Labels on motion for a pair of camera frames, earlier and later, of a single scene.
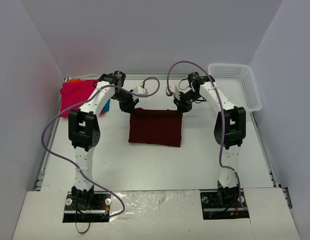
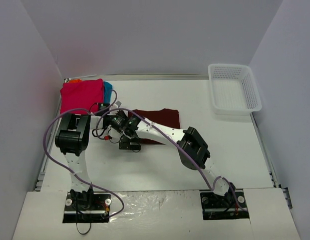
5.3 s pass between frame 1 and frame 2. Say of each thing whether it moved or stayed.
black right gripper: moved
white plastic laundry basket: stayed
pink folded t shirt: stayed
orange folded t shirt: stayed
